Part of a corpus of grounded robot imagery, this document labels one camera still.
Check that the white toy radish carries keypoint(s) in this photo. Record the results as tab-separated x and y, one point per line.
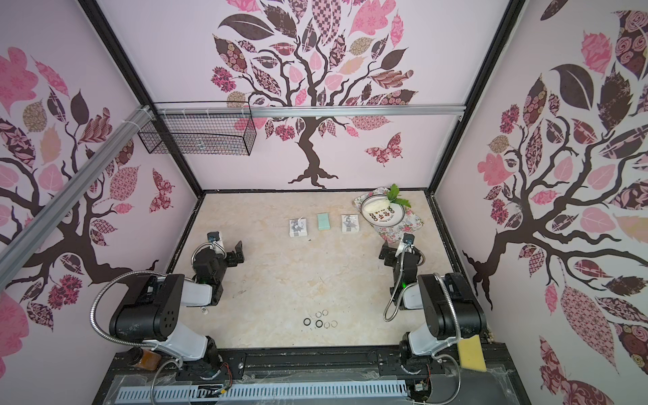
384	202

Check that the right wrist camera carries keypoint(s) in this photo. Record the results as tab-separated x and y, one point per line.
406	244

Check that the clear plastic ring bag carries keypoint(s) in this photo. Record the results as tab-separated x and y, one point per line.
350	223

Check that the white slotted cable duct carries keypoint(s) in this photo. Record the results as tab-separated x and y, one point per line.
262	392

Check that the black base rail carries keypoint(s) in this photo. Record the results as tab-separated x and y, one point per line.
386	360

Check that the black corner frame post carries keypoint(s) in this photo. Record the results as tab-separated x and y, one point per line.
513	12

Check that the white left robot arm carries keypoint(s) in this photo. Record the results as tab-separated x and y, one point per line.
149	313

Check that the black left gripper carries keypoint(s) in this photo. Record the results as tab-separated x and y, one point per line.
235	261

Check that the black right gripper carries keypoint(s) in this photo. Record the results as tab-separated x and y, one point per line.
390	255

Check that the mint green box lid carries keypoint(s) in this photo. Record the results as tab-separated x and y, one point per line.
323	222

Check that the rear aluminium rail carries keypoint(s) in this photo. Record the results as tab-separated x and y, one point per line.
313	111

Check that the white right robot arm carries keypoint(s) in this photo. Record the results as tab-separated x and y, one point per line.
452	312

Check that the yellow sponge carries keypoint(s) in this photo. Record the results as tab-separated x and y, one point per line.
471	355

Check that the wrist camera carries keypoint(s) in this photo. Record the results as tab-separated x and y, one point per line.
406	244
214	238

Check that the black wire basket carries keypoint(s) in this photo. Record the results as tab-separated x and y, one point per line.
195	130

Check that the white round printed plate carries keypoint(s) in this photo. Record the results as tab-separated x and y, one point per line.
390	217

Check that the left aluminium rail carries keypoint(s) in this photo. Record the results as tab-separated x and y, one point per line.
20	250

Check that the aluminium rail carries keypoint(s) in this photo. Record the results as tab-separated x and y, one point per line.
313	111
20	250

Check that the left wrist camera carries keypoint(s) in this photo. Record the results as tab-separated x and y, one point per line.
214	238

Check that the brown bottle left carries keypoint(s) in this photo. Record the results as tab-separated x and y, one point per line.
143	359

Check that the floral rectangular tray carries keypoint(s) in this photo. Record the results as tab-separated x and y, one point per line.
410	224

